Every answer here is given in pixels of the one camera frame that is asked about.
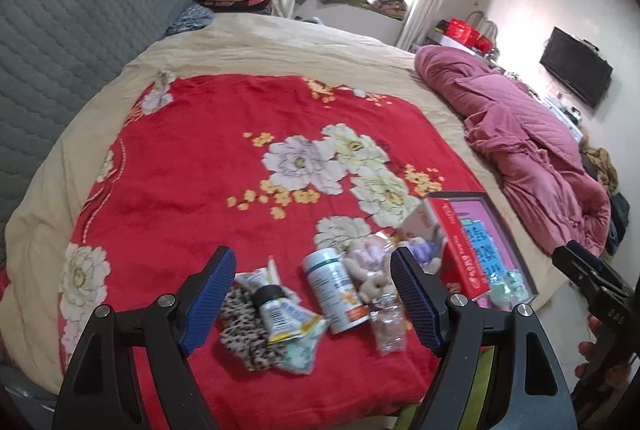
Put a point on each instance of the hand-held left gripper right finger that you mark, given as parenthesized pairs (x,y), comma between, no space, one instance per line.
(415,305)

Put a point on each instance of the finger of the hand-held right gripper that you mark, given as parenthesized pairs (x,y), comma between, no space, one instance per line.
(585,262)

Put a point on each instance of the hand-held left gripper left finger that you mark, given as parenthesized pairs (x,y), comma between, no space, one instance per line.
(210,300)

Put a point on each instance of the beige plush rabbit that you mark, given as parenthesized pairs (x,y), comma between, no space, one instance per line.
(375,289)

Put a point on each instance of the leopard print scrunchie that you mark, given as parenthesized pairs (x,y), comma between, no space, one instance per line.
(245,340)

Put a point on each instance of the small plush rabbit purple ears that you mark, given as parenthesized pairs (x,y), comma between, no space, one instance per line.
(362,255)

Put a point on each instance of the dark box with pink print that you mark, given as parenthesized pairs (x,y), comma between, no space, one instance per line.
(492,230)

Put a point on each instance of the person's right hand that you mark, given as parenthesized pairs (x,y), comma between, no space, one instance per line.
(586,350)

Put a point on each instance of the small clear plastic bottle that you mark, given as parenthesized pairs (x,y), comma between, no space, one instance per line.
(390,325)

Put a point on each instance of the purple scrunchie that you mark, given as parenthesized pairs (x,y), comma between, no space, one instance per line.
(421,251)

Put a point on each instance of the small black capped bottle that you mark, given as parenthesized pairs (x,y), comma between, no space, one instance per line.
(270,310)

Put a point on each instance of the red carton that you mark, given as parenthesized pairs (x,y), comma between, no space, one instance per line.
(460,250)

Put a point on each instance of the clear bag of candies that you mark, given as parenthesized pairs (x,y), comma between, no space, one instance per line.
(507,285)

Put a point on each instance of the white pill bottle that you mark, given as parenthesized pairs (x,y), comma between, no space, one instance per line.
(332,285)

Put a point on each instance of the brown clothes pile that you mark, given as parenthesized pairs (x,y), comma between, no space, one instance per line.
(602,167)

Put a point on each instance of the green tissue packet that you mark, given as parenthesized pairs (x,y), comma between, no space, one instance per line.
(297,352)

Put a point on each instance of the red floral blanket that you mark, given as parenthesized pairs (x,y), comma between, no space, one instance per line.
(225,190)

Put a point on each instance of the pink quilt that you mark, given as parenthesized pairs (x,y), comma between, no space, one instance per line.
(520,140)

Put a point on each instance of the red bags on table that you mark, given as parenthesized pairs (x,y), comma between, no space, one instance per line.
(467,32)

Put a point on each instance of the beige bed sheet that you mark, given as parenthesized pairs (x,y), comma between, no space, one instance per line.
(280,45)

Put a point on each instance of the blue patterned cloth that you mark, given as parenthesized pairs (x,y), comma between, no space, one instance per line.
(192,20)

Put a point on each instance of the grey quilted headboard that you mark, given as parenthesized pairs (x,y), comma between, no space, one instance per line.
(65,40)

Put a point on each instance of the black wall television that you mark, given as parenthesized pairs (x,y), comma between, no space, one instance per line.
(575,67)

